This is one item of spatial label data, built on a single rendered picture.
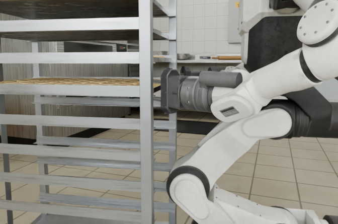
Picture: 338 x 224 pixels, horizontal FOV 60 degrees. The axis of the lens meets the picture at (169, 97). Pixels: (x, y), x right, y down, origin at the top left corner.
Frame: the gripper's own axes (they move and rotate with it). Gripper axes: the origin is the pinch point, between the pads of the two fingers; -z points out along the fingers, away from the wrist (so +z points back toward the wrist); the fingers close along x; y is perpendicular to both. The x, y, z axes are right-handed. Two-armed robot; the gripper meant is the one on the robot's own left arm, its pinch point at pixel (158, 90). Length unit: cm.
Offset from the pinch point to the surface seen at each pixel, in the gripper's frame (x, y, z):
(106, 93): -0.5, 11.0, -9.3
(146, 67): 6.7, 7.6, 2.6
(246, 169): -78, -152, -42
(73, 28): 17.1, 15.5, -17.3
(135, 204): -54, -23, -34
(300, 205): -78, -118, 9
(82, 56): 9.5, 14.3, -15.1
